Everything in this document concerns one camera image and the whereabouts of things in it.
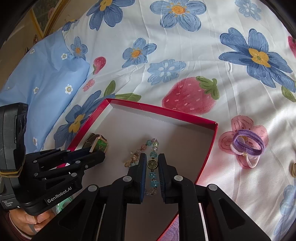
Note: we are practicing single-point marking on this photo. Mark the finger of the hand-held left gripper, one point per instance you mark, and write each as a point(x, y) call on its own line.
point(69, 178)
point(92, 157)

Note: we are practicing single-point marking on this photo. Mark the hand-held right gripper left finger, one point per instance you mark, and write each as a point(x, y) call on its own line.
point(142, 178)

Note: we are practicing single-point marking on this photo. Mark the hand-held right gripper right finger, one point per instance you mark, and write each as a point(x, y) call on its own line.
point(162, 179)

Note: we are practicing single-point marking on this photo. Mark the green square-faced watch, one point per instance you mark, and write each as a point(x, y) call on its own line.
point(100, 146)

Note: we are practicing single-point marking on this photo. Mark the red cardboard box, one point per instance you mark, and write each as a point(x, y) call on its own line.
point(161, 129)

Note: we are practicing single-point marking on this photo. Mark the person's left hand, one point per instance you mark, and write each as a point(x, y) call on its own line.
point(32, 221)

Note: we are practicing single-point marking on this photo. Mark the light blue pillow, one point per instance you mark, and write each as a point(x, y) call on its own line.
point(46, 69)

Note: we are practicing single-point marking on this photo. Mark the gold-framed picture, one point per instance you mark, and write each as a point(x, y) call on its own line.
point(42, 16)

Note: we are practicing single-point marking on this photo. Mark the floral strawberry bedsheet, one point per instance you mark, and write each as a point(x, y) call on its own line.
point(185, 46)

